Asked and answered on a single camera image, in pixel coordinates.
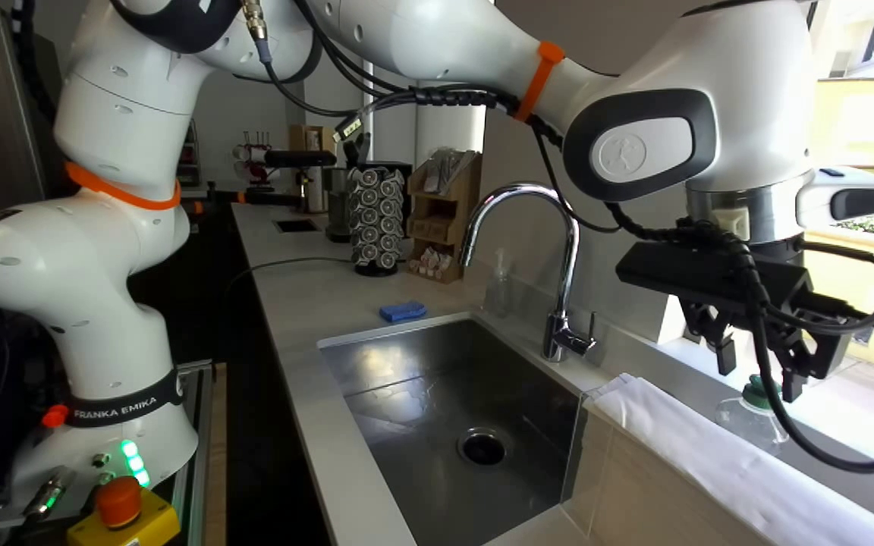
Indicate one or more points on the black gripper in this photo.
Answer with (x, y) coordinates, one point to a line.
(797, 313)

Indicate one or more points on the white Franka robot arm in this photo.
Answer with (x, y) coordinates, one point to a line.
(104, 275)

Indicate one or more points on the white cloth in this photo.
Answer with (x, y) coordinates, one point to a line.
(721, 457)

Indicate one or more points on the chrome gooseneck faucet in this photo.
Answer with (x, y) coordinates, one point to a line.
(573, 245)

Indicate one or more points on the round metal sink drain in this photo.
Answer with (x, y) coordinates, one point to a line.
(484, 448)

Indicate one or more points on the stainless steel sink basin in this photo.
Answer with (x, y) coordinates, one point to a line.
(427, 382)

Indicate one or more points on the wooden organizer rack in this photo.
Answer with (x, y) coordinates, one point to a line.
(443, 217)

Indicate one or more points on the blue sponge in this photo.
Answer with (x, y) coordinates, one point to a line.
(402, 309)

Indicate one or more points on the small black mat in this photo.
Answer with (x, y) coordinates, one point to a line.
(294, 225)

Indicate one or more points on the black coffee machine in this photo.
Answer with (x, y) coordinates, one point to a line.
(303, 158)

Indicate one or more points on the yellow box red stop button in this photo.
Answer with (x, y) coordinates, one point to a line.
(122, 504)

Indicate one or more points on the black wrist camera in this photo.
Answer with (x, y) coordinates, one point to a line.
(680, 271)

